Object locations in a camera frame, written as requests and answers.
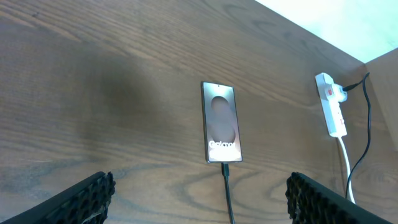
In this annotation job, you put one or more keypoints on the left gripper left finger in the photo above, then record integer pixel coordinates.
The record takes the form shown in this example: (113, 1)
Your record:
(86, 202)

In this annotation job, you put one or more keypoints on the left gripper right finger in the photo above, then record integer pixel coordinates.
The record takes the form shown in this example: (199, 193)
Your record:
(311, 202)

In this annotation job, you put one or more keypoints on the Samsung Galaxy smartphone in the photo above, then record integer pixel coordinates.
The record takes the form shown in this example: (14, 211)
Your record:
(220, 123)

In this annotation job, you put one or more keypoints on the white power strip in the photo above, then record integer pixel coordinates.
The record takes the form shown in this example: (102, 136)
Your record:
(331, 95)

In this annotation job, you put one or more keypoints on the brown cardboard box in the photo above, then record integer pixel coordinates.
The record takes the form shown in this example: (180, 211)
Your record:
(383, 72)

